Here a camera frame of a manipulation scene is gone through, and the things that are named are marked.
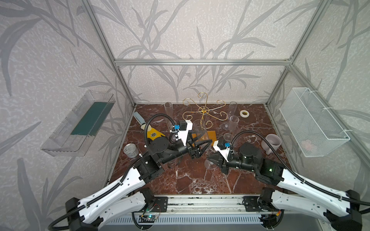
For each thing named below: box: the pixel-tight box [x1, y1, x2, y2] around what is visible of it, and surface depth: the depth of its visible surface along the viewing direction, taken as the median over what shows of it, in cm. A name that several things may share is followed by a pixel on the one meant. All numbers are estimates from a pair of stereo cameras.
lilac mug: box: [261, 133, 282, 155], surface depth 93 cm
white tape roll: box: [239, 109, 250, 118], surface depth 115 cm
